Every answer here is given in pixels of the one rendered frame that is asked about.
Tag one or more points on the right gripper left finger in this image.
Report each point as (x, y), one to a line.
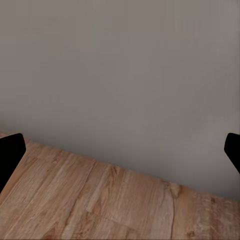
(12, 149)

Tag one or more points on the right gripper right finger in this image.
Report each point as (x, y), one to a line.
(232, 149)

